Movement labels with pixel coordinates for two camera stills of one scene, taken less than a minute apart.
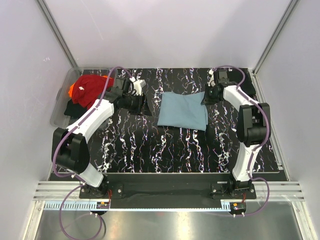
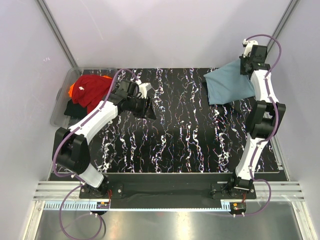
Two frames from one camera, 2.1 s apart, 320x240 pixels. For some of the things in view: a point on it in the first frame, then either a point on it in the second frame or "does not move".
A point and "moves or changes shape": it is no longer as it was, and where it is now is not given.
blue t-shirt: [178, 110] moves or changes shape
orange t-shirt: [70, 92] does not move
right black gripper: [206, 100] to [242, 59]
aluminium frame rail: [279, 191] does not move
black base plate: [169, 190] does not move
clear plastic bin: [58, 117] does not move
